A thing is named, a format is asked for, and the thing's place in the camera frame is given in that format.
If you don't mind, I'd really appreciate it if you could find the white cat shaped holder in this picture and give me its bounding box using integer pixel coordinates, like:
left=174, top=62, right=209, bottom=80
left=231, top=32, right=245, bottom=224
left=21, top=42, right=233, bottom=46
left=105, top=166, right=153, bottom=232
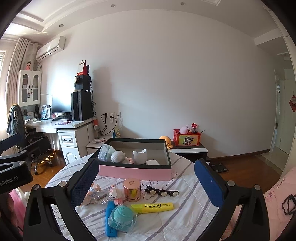
left=133, top=149, right=148, bottom=165

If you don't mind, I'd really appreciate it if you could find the black floor scale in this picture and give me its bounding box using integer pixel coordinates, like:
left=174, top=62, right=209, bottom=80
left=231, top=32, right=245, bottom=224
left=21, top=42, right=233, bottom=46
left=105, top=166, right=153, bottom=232
left=209, top=162, right=229, bottom=173

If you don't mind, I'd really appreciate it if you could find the beige curtain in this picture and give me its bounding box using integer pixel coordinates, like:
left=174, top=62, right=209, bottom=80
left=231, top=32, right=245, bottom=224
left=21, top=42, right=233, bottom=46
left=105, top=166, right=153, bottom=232
left=6, top=38, right=38, bottom=109

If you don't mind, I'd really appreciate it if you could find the blue highlighter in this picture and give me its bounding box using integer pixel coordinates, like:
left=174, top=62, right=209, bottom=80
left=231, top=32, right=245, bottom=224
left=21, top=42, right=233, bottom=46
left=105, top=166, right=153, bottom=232
left=105, top=200, right=117, bottom=237

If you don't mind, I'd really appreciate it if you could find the black flower hair clip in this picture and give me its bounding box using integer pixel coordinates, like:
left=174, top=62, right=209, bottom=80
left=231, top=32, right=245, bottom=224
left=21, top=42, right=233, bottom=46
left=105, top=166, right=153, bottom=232
left=144, top=186, right=179, bottom=197

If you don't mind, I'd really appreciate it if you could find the white ball toy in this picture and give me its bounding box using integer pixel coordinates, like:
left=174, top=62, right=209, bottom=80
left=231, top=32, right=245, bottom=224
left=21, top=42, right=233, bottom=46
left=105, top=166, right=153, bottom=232
left=111, top=151, right=126, bottom=163

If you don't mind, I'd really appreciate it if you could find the white air conditioner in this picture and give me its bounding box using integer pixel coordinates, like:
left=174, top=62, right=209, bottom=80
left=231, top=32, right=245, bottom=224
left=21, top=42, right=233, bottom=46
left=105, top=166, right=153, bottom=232
left=36, top=36, right=66, bottom=62

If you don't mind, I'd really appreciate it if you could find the computer monitor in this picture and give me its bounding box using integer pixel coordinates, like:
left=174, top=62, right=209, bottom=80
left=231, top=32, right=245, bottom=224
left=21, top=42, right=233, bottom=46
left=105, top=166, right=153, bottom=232
left=51, top=94, right=72, bottom=121

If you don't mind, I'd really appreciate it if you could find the pink pillow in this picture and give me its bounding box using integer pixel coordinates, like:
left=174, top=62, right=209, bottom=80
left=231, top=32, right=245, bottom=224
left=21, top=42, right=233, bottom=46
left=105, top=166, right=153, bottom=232
left=225, top=167, right=296, bottom=241

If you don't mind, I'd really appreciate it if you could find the pink and green storage box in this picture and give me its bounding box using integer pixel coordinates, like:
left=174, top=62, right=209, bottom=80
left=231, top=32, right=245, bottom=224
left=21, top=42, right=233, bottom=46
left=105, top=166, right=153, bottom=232
left=90, top=138, right=172, bottom=181

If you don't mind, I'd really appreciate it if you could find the black office chair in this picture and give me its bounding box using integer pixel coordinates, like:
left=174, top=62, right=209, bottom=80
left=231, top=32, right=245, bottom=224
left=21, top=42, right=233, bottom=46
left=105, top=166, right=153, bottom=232
left=6, top=103, right=52, bottom=175

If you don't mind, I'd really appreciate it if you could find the white desk with drawers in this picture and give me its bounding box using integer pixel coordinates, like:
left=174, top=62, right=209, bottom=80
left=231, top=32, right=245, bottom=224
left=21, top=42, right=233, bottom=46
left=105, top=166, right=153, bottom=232
left=26, top=118, right=94, bottom=165

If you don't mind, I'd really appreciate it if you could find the white striped quilt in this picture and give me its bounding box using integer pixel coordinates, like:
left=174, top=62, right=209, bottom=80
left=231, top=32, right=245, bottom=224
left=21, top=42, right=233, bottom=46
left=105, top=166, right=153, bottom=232
left=45, top=152, right=220, bottom=241

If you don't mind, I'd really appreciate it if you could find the white power adapter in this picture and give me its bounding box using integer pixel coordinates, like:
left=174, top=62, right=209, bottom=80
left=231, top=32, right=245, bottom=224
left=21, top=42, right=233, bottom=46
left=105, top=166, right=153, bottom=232
left=145, top=160, right=159, bottom=165

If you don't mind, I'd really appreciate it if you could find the yellow highlighter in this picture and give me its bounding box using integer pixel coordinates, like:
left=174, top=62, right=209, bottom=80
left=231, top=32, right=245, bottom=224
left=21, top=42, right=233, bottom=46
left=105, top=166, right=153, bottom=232
left=130, top=203, right=174, bottom=213

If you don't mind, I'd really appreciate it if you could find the black speaker box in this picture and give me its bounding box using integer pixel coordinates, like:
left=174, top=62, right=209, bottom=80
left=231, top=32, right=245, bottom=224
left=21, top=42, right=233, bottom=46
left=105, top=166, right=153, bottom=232
left=74, top=75, right=91, bottom=91

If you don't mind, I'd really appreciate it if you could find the white glass door cabinet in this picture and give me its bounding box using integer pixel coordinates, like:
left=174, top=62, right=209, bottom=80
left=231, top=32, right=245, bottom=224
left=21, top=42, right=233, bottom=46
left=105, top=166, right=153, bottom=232
left=16, top=70, right=42, bottom=107

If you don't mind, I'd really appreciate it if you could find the pink white block figure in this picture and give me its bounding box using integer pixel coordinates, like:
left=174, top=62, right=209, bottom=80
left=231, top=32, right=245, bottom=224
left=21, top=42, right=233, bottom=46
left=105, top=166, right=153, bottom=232
left=109, top=185, right=123, bottom=205

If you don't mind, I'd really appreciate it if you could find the white door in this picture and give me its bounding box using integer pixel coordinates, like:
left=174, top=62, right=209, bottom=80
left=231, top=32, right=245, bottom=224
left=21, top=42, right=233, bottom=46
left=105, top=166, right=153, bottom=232
left=270, top=69, right=295, bottom=155

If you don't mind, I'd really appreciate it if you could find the rose gold round jar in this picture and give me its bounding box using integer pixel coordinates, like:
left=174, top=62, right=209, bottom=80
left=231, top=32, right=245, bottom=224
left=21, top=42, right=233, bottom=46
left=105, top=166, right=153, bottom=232
left=123, top=178, right=142, bottom=202

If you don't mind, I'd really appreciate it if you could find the orange octopus plush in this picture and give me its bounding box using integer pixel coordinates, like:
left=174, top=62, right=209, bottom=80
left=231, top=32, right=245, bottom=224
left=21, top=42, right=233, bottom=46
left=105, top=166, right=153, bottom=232
left=159, top=136, right=173, bottom=150

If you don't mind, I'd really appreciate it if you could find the red printed toy box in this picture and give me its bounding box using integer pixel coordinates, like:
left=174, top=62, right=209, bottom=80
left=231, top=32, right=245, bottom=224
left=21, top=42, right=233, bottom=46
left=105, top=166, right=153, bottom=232
left=173, top=123, right=201, bottom=146

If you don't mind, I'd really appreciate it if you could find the clear plastic case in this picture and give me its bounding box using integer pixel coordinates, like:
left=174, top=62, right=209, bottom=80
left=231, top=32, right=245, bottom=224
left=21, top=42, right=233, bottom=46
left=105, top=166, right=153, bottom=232
left=97, top=144, right=116, bottom=162

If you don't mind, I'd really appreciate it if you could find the black computer tower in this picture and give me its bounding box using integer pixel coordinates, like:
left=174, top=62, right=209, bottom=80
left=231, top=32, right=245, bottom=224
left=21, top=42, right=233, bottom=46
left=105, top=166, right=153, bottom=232
left=71, top=90, right=92, bottom=121

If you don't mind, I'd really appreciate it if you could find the pink bed blanket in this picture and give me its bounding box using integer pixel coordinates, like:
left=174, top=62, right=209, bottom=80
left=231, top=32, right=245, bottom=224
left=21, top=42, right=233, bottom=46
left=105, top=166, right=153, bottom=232
left=7, top=190, right=26, bottom=235

